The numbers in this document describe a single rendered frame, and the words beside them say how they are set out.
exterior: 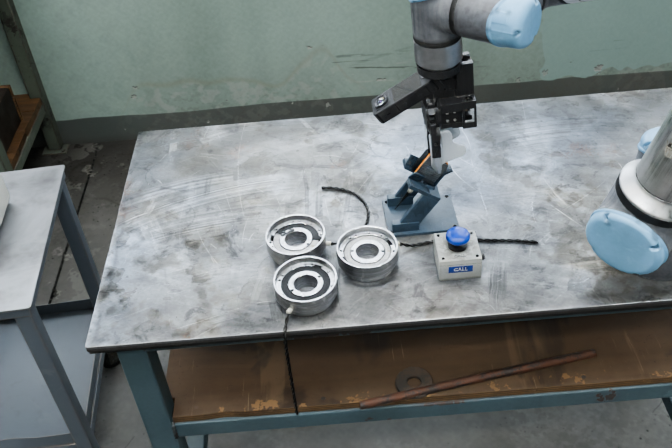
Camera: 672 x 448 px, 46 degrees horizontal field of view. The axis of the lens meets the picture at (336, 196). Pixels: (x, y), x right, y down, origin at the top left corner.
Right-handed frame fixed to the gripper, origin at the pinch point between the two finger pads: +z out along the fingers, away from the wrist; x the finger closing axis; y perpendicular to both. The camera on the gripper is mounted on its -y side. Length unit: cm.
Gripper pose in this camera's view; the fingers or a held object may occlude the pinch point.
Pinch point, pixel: (432, 161)
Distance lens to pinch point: 138.9
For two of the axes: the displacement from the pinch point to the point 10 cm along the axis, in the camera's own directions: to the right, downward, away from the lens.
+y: 9.9, -1.5, -0.3
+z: 1.4, 7.6, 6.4
